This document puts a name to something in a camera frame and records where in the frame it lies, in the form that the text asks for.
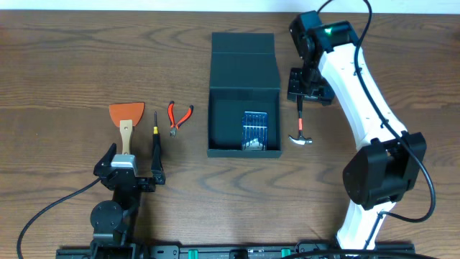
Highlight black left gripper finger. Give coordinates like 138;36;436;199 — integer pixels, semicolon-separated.
101;143;116;167
150;144;166;185

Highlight yellow black screwdriver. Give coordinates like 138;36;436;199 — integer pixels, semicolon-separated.
153;112;161;156

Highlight small black handled hammer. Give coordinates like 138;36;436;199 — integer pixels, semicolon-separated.
288;96;313;145

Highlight clear precision screwdriver case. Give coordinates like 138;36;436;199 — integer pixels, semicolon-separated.
241;112;268;151

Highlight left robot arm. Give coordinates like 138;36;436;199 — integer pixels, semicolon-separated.
88;143;166;259

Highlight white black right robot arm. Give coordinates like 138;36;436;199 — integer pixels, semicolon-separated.
287;11;427;250

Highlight red black cutting pliers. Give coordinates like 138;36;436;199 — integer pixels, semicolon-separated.
167;101;194;137

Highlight dark green open box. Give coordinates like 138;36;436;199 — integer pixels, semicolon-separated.
207;32;282;158

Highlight orange scraper wooden handle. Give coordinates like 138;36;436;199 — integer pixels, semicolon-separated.
109;102;144;155

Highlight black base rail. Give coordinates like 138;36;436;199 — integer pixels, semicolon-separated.
55;242;416;259

